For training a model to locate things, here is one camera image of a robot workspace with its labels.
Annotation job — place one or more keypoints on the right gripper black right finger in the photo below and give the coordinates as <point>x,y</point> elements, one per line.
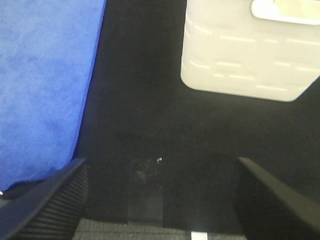
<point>268,209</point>

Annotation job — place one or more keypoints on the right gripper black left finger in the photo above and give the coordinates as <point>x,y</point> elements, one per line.
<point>50,211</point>

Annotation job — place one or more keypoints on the blue microfibre towel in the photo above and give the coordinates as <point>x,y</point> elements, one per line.
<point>47,55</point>

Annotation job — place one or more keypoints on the clear tape strip right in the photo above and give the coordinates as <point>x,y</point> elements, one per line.
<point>145,195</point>

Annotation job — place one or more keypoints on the white plastic basket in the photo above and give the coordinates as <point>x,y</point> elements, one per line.
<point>266,49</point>

